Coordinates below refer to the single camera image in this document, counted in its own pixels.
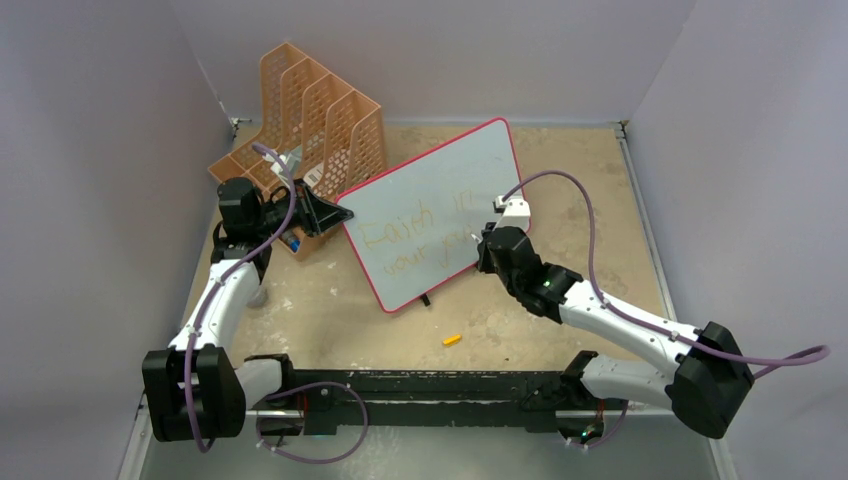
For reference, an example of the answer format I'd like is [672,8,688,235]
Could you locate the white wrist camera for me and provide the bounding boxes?
[265,149,302,174]
[493,193,531,233]

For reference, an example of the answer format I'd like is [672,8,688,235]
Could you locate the orange plastic file organizer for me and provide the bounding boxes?
[207,42,390,261]

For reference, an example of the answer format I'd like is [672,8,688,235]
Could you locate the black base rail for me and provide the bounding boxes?
[256,369,624,436]

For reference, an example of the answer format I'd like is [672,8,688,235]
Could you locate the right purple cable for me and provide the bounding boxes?
[501,170,831,452]

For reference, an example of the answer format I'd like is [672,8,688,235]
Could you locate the yellow marker cap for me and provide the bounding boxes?
[442,335,462,347]

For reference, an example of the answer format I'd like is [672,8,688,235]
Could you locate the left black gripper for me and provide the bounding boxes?
[252,179,351,238]

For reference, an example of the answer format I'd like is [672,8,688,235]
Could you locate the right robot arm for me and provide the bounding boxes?
[474,224,755,439]

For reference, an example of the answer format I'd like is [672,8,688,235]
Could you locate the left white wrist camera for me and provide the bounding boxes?
[265,149,302,174]

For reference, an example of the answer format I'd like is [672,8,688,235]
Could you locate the pink framed whiteboard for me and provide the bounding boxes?
[336,117,524,313]

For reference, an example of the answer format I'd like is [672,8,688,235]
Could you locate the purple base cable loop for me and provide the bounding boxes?
[254,382,370,465]

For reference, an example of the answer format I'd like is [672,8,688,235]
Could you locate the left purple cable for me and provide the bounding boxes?
[184,144,297,457]

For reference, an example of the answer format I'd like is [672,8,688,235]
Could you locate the clear plastic jar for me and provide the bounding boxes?
[280,230,301,252]

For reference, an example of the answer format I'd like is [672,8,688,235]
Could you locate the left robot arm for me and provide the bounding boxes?
[141,177,354,451]

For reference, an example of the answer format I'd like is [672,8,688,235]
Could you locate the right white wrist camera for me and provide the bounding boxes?
[493,193,531,233]

